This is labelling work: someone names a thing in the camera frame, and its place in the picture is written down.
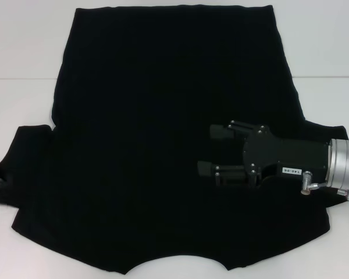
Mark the black shirt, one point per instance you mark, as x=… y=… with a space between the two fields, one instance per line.
x=163 y=116

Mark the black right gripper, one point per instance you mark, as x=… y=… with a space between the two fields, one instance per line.
x=293 y=154

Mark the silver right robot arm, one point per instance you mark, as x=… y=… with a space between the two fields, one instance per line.
x=344 y=162

